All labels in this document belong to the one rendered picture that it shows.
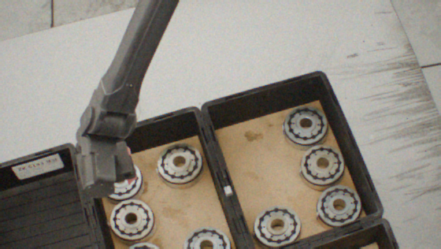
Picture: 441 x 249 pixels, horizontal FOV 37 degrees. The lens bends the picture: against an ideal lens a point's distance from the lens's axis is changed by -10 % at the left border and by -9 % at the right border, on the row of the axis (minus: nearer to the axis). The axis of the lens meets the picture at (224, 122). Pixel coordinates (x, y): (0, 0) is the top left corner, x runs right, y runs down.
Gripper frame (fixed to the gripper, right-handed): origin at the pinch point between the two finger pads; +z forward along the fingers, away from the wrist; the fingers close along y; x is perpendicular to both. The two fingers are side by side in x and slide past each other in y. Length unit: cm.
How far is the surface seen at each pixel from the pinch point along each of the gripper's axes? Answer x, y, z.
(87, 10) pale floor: 147, -6, 111
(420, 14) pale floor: 96, 133, 111
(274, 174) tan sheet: 4.1, 33.6, 24.2
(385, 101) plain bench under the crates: 21, 71, 38
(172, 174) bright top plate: 9.7, 11.7, 21.1
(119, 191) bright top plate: 8.9, -1.2, 21.0
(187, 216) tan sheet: 0.0, 12.1, 24.0
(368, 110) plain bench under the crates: 20, 65, 38
